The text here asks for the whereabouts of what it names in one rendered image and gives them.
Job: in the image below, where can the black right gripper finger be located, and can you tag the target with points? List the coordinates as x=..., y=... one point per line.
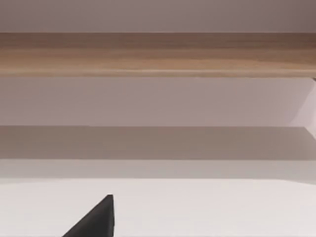
x=100, y=221

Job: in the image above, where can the wooden shelf board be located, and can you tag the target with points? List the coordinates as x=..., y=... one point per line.
x=158, y=54

